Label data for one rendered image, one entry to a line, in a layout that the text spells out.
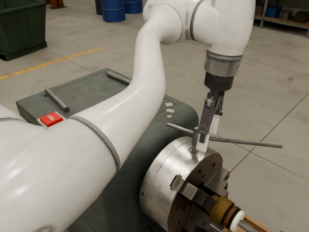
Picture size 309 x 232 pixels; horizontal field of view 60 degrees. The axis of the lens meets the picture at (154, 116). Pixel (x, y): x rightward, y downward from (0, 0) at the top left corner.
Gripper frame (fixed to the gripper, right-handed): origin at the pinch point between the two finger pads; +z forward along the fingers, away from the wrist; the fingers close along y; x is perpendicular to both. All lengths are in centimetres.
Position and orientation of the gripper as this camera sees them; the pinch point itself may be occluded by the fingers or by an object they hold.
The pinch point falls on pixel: (207, 136)
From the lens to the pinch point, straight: 83.0
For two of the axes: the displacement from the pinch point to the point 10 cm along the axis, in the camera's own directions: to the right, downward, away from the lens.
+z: -0.7, 8.6, 5.0
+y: 4.5, -4.2, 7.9
